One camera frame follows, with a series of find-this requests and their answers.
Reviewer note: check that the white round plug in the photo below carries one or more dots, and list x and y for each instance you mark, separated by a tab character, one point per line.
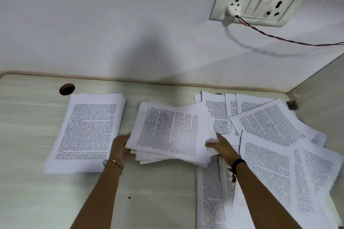
231	10

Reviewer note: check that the person's right forearm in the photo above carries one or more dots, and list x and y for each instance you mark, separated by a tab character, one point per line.
258	199

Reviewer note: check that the stack of printed sheets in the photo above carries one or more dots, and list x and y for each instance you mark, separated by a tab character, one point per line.
169	132

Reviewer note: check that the white wall switch socket board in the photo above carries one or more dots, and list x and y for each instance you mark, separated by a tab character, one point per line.
285	3

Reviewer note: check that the person's left hand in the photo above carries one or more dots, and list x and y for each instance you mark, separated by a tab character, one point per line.
117	148

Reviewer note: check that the black thread wristband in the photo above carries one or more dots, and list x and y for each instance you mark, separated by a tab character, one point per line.
237	163

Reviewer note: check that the person's right fingers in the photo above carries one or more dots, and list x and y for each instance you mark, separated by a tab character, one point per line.
212	145

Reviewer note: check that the person's left forearm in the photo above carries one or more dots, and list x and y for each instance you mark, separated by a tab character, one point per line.
100	199

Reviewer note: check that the scattered pile of printed pages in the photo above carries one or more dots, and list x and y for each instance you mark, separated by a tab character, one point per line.
276	161

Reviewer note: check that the person's right hand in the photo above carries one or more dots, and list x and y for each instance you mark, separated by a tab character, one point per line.
225	150

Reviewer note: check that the desk side partition panel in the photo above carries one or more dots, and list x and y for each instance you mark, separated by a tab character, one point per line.
322	97

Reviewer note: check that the person's left fingers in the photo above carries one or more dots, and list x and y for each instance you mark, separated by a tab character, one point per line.
126	140

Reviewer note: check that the neat stack of printed papers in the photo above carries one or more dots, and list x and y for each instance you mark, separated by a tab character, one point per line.
86	132

